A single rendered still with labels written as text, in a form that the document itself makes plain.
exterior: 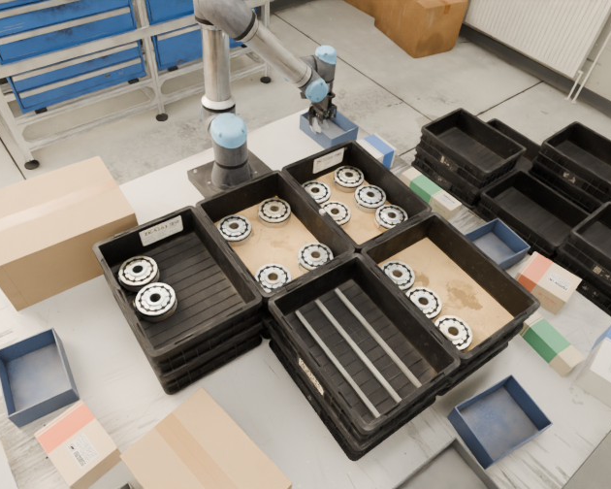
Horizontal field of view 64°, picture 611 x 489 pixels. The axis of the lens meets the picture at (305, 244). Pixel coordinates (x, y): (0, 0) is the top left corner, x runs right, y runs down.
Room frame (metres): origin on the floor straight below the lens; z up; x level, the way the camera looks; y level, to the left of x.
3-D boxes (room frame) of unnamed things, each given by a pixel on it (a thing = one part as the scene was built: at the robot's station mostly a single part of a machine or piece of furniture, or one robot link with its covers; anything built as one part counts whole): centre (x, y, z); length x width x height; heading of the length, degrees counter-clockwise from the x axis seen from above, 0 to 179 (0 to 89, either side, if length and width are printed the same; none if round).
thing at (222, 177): (1.31, 0.28, 0.80); 0.15 x 0.15 x 0.10
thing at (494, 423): (0.50, -0.54, 0.74); 0.20 x 0.15 x 0.07; 122
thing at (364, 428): (0.61, -0.15, 0.92); 0.40 x 0.30 x 0.02; 39
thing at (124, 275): (0.78, 0.45, 0.86); 0.10 x 0.10 x 0.01
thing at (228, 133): (1.32, 0.29, 0.91); 0.13 x 0.12 x 0.14; 25
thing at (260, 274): (0.80, 0.08, 0.86); 0.10 x 0.10 x 0.01
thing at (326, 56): (1.61, -0.01, 1.05); 0.09 x 0.08 x 0.11; 115
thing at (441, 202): (1.34, -0.44, 0.73); 0.24 x 0.06 x 0.06; 43
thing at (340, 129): (1.68, -0.05, 0.74); 0.20 x 0.15 x 0.07; 43
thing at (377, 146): (1.48, -0.20, 0.75); 0.20 x 0.12 x 0.09; 131
